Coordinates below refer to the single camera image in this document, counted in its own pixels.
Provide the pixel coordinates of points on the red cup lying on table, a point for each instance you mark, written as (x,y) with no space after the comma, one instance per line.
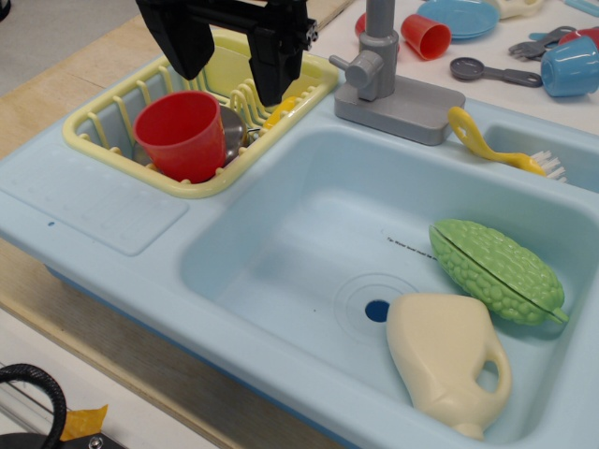
(427,38)

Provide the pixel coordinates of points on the red plastic cup in rack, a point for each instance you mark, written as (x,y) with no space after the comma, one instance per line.
(183,135)

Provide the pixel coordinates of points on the grey toy fork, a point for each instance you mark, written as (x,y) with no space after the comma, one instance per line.
(536,48)

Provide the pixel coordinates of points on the light blue toy sink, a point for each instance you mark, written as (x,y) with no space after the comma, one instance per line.
(274,279)

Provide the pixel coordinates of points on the grey toy spoon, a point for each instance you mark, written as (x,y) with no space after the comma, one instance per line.
(470,69)

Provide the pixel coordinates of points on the yellow dish brush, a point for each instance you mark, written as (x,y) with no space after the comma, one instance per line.
(543,163)

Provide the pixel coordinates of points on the blue plastic plate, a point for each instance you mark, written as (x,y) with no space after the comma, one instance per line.
(465,19)

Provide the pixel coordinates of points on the silver metal bowl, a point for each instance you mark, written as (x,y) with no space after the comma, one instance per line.
(236,134)

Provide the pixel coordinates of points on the cream plastic jug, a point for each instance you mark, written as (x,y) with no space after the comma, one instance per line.
(450,359)

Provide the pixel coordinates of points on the red cup behind faucet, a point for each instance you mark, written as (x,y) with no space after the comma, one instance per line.
(360,25)

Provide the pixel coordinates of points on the green bitter melon toy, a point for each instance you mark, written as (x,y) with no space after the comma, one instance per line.
(509,279)

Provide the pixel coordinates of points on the blue plastic cup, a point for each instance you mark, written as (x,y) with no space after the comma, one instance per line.
(571,69)

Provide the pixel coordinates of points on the yellow dish rack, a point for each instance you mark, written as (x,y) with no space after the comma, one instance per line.
(103,128)

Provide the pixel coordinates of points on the yellow tape piece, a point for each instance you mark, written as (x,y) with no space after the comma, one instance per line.
(83,423)

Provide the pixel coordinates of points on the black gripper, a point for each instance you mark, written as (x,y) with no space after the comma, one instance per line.
(277,33)

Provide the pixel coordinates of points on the red plastic bowl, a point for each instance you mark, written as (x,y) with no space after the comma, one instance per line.
(591,33)

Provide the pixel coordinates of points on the cream toy container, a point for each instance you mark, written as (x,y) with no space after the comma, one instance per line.
(514,8)

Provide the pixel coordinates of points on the grey toy faucet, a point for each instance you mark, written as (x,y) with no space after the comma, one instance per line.
(375,96)

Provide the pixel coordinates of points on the yellow utensil in rack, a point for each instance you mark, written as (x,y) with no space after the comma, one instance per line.
(280,111)

